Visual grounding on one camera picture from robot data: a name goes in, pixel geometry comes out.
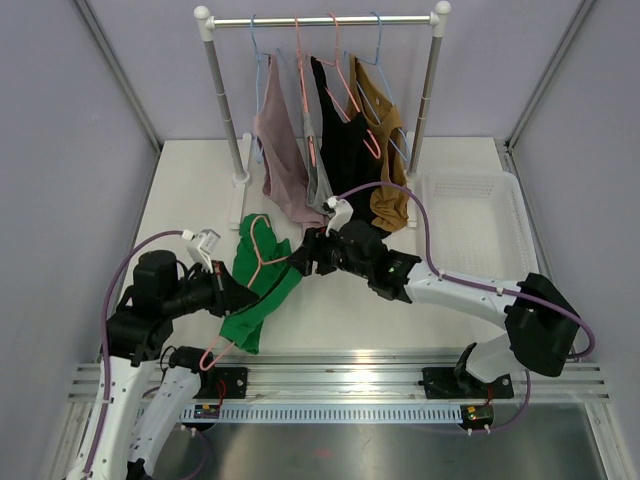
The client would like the blue hanger with mauve top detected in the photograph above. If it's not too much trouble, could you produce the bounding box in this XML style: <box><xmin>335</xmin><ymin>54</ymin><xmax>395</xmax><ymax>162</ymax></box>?
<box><xmin>250</xmin><ymin>15</ymin><xmax>287</xmax><ymax>169</ymax></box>

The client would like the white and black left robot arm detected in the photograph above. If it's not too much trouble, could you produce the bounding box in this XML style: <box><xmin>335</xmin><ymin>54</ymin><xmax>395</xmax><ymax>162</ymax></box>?
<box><xmin>69</xmin><ymin>250</ymin><xmax>258</xmax><ymax>479</ymax></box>

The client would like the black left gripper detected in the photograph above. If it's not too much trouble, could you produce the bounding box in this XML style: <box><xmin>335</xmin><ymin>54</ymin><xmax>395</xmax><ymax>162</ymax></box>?
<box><xmin>164</xmin><ymin>259</ymin><xmax>260</xmax><ymax>318</ymax></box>

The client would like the left aluminium frame post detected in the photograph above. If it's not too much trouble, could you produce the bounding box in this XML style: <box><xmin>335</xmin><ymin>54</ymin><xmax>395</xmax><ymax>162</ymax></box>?
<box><xmin>70</xmin><ymin>0</ymin><xmax>163</xmax><ymax>154</ymax></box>

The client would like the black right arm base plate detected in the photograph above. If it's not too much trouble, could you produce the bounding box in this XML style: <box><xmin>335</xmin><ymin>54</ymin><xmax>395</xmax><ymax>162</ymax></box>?
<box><xmin>418</xmin><ymin>367</ymin><xmax>514</xmax><ymax>400</ymax></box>

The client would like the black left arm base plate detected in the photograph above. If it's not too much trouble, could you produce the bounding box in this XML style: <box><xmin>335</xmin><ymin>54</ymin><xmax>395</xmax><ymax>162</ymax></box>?
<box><xmin>196</xmin><ymin>367</ymin><xmax>249</xmax><ymax>400</ymax></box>

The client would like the black tank top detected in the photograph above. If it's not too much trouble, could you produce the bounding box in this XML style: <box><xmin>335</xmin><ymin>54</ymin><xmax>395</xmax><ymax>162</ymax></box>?
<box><xmin>310</xmin><ymin>57</ymin><xmax>406</xmax><ymax>238</ymax></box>

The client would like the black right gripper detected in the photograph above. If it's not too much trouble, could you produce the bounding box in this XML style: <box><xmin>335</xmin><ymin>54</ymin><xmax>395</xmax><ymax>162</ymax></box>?
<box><xmin>288</xmin><ymin>222</ymin><xmax>373</xmax><ymax>280</ymax></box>

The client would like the right aluminium frame post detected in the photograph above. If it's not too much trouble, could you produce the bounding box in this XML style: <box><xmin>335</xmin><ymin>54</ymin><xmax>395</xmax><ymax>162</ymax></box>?
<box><xmin>504</xmin><ymin>0</ymin><xmax>599</xmax><ymax>151</ymax></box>

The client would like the grey tank top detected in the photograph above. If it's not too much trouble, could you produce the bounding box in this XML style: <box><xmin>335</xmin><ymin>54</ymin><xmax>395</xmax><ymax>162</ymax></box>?
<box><xmin>302</xmin><ymin>113</ymin><xmax>333</xmax><ymax>214</ymax></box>

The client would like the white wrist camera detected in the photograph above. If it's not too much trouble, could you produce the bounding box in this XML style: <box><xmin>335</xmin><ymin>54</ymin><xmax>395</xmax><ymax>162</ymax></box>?
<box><xmin>181</xmin><ymin>229</ymin><xmax>221</xmax><ymax>273</ymax></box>
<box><xmin>323</xmin><ymin>196</ymin><xmax>353</xmax><ymax>237</ymax></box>

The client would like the pink wire hanger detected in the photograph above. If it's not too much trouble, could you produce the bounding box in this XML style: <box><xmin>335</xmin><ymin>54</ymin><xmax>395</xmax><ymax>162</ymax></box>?
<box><xmin>199</xmin><ymin>214</ymin><xmax>292</xmax><ymax>371</ymax></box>

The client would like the aluminium frame post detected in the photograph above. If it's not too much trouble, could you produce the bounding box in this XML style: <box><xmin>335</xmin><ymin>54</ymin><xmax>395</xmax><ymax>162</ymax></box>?
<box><xmin>70</xmin><ymin>0</ymin><xmax>163</xmax><ymax>154</ymax></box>
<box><xmin>504</xmin><ymin>0</ymin><xmax>599</xmax><ymax>151</ymax></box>

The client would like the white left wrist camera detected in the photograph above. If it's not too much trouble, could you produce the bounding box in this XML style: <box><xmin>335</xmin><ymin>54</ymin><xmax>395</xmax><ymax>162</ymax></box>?
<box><xmin>181</xmin><ymin>229</ymin><xmax>221</xmax><ymax>273</ymax></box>

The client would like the white slotted cable duct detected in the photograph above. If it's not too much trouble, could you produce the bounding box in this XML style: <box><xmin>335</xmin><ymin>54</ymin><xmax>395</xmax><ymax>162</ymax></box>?
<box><xmin>179</xmin><ymin>404</ymin><xmax>462</xmax><ymax>424</ymax></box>

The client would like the brown tank top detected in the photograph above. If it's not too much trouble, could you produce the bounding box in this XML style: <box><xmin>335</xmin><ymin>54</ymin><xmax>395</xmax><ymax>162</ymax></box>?
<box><xmin>349</xmin><ymin>54</ymin><xmax>409</xmax><ymax>234</ymax></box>

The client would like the mauve pink tank top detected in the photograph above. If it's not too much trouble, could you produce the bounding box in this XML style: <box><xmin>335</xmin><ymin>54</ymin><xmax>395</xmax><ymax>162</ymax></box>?
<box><xmin>253</xmin><ymin>55</ymin><xmax>328</xmax><ymax>228</ymax></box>

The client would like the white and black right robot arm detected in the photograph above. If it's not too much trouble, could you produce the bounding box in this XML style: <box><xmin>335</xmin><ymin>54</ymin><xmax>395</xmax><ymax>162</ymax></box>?
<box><xmin>287</xmin><ymin>220</ymin><xmax>579</xmax><ymax>398</ymax></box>

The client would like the white plastic basket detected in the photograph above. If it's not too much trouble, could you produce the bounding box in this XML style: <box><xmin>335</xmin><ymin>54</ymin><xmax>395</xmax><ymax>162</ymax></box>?
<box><xmin>417</xmin><ymin>169</ymin><xmax>539</xmax><ymax>281</ymax></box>

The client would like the aluminium mounting rail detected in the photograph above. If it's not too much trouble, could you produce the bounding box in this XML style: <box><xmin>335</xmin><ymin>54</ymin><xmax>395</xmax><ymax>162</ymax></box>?
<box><xmin>67</xmin><ymin>349</ymin><xmax>612</xmax><ymax>404</ymax></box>

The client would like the white and metal clothes rack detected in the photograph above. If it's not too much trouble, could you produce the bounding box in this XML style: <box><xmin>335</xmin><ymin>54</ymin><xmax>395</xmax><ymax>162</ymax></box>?
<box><xmin>193</xmin><ymin>1</ymin><xmax>451</xmax><ymax>230</ymax></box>

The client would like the green tank top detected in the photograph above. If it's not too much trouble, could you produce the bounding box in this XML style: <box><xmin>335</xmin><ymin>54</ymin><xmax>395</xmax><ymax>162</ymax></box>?
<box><xmin>219</xmin><ymin>214</ymin><xmax>302</xmax><ymax>354</ymax></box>

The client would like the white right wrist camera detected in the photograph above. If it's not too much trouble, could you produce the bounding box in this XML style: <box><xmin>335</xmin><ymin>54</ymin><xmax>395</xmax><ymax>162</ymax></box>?
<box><xmin>323</xmin><ymin>196</ymin><xmax>353</xmax><ymax>237</ymax></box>

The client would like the pink hanger with grey top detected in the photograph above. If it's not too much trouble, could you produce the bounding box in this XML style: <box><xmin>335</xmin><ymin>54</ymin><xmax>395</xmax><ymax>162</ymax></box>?
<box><xmin>294</xmin><ymin>17</ymin><xmax>317</xmax><ymax>167</ymax></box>

